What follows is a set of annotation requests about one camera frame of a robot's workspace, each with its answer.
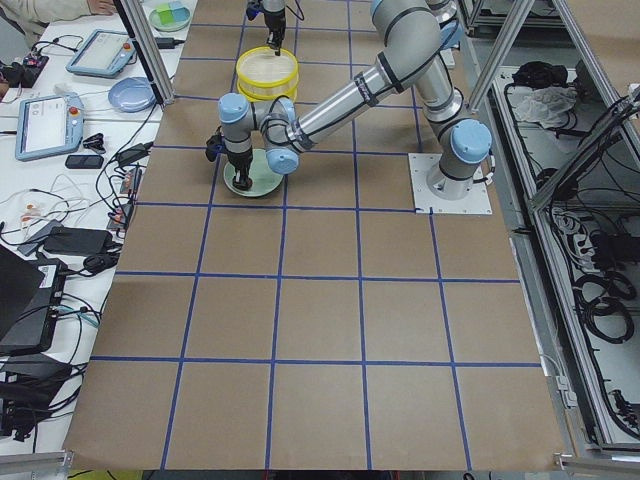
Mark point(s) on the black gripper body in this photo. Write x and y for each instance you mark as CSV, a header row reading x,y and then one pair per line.
x,y
273,20
239,163

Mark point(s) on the yellow steamer basket with cloth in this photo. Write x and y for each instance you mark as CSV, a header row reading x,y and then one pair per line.
x,y
266,68

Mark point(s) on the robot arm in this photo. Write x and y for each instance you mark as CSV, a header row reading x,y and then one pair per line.
x,y
413,39
273,5

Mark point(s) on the yellow bamboo steamer basket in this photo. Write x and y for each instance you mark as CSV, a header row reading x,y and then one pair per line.
x,y
255,93

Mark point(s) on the light green round plate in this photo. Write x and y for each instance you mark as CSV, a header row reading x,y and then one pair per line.
x,y
264,180

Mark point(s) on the green bowl with sponges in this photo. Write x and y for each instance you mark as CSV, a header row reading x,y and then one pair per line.
x,y
170,16

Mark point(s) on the black power adapter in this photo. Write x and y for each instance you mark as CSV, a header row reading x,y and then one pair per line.
x,y
168,42

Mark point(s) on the blue round plate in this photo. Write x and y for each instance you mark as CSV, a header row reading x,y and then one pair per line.
x,y
131,95

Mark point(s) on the teach pendant far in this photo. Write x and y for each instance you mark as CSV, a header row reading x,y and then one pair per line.
x,y
103,54

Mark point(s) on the teach pendant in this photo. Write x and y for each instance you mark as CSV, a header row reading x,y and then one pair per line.
x,y
103,54
49,126

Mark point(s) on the teach pendant near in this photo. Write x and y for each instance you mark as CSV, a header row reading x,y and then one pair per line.
x,y
49,126

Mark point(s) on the black laptop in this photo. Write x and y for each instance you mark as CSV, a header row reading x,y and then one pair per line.
x,y
30,292

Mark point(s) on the aluminium frame post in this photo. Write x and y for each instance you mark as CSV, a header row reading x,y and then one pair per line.
x,y
137,27

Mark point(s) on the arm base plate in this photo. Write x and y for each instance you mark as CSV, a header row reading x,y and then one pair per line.
x,y
434,193

